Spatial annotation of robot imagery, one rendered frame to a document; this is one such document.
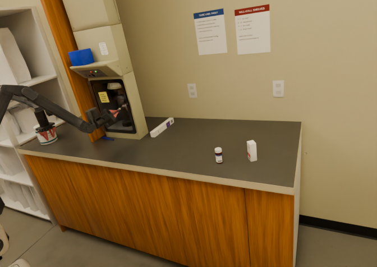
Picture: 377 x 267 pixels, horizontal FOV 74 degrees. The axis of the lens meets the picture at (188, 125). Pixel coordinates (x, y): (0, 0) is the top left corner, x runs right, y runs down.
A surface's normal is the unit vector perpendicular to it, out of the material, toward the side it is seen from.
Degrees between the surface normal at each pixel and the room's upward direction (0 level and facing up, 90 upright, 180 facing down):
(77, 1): 90
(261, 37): 90
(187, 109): 90
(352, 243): 0
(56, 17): 90
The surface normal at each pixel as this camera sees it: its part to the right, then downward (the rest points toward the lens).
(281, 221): -0.41, 0.43
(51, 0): 0.90, 0.04
